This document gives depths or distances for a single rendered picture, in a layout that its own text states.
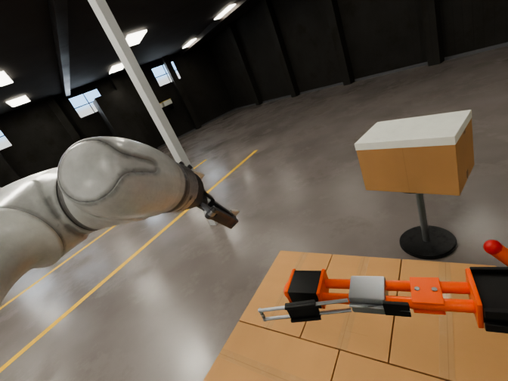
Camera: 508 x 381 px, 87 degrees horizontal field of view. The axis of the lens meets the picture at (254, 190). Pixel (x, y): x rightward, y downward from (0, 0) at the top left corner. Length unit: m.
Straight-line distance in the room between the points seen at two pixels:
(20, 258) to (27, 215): 0.05
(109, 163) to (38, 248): 0.16
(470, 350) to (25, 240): 1.41
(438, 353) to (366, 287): 0.82
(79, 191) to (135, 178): 0.06
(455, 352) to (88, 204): 1.36
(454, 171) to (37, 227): 1.94
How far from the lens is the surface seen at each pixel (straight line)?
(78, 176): 0.34
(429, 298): 0.62
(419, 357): 1.41
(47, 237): 0.43
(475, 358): 1.43
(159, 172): 0.36
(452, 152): 1.94
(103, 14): 3.79
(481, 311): 0.61
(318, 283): 0.66
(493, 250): 0.56
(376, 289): 0.63
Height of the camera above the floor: 1.76
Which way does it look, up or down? 23 degrees down
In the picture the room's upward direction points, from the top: 24 degrees counter-clockwise
